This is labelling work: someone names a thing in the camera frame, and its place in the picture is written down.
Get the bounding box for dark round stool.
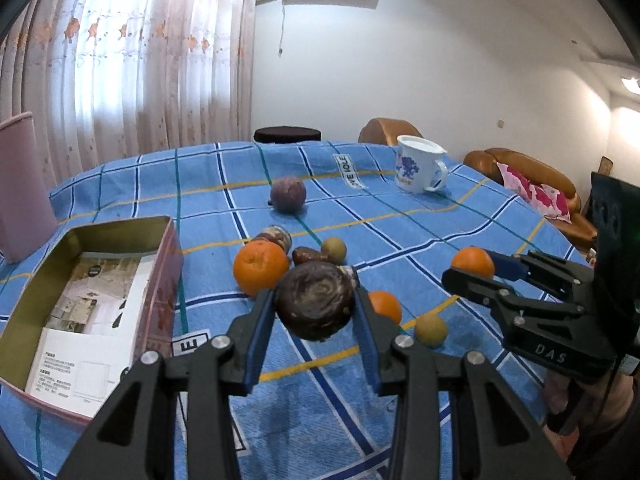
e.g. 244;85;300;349
254;126;321;144

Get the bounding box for person's right hand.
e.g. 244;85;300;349
542;370;637;436

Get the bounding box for small orange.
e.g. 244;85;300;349
450;246;496;280
368;290;402;325

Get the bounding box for brown sliced root piece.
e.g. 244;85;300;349
254;224;292;254

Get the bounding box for purple passion fruit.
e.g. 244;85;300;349
269;177;307;214

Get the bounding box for pink plastic pitcher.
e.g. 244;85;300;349
0;112;58;263

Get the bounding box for printed paper in box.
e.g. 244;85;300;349
26;252;156;418

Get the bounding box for black camera mount box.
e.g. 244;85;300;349
591;172;639;356

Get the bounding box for large orange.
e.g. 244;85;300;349
232;240;290;297

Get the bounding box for brown leather armchair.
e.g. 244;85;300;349
358;118;421;146

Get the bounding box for white blue enamel mug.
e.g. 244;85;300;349
395;134;449;193

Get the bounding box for tan longan front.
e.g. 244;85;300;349
414;313;448;349

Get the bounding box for sheer floral curtain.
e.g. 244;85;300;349
1;0;256;186

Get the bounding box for dark brown round fruit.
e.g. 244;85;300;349
272;261;359;341

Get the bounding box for small tan longan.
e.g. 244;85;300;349
321;236;347;266

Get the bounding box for brown leather sofa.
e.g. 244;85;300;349
463;148;597;252

